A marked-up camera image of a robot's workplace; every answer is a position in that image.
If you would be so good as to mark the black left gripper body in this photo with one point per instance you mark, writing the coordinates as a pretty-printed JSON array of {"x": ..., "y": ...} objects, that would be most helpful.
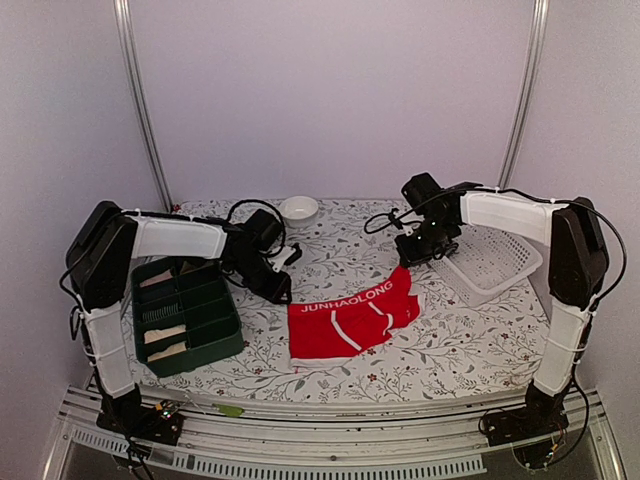
[{"x": 256, "y": 278}]

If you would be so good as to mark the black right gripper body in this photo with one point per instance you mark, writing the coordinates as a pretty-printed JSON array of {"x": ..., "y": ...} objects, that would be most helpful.
[{"x": 426, "y": 245}]

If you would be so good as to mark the red garment with white print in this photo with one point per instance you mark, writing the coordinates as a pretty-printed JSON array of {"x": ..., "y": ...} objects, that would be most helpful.
[{"x": 330, "y": 333}]

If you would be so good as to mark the khaki tan underwear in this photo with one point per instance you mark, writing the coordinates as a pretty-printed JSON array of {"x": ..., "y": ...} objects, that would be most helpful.
[{"x": 188, "y": 267}]

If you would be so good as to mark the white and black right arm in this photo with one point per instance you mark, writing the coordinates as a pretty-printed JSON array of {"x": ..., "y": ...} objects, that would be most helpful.
[{"x": 578, "y": 263}]

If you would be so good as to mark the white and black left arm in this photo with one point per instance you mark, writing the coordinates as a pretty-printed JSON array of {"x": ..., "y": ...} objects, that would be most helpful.
[{"x": 99, "y": 262}]

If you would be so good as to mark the beige rolled underwear top slot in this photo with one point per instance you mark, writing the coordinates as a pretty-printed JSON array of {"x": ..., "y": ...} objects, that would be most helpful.
[{"x": 166, "y": 275}]

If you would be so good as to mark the grey striped rolled underwear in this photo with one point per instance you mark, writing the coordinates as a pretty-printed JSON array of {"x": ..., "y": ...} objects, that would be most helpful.
[{"x": 160, "y": 313}]

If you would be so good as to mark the cream rolled underwear front slot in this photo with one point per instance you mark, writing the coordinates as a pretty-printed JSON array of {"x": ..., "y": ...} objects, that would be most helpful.
[{"x": 172, "y": 350}]

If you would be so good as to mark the cream rolled underwear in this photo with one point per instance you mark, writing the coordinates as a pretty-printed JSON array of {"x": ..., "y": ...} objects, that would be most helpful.
[{"x": 156, "y": 335}]

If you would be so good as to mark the white ceramic bowl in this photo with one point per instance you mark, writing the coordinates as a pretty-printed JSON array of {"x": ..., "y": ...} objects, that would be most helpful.
[{"x": 299, "y": 211}]

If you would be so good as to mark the white plastic laundry basket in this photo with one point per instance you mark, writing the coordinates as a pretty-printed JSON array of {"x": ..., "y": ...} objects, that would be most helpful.
[{"x": 486, "y": 263}]

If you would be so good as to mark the dark green divided organizer tray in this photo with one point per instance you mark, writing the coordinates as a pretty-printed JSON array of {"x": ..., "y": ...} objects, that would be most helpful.
[{"x": 213, "y": 327}]

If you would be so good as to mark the floral patterned table mat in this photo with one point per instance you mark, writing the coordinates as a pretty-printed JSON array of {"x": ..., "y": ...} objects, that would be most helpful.
[{"x": 451, "y": 350}]

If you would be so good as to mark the green tape scrap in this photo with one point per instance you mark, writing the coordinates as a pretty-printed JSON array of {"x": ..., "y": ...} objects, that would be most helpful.
[{"x": 229, "y": 410}]

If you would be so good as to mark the right aluminium frame post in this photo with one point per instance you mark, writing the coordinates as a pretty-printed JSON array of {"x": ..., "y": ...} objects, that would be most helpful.
[{"x": 533, "y": 58}]

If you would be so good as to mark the aluminium frame post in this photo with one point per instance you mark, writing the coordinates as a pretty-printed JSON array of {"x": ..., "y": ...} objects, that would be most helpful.
[
  {"x": 124, "y": 25},
  {"x": 533, "y": 58}
]

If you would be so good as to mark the aluminium front rail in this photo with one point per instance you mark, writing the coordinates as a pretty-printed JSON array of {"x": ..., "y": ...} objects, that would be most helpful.
[{"x": 429, "y": 439}]

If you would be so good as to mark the left aluminium frame post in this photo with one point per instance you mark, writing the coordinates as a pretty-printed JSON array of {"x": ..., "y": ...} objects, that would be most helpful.
[{"x": 124, "y": 25}]

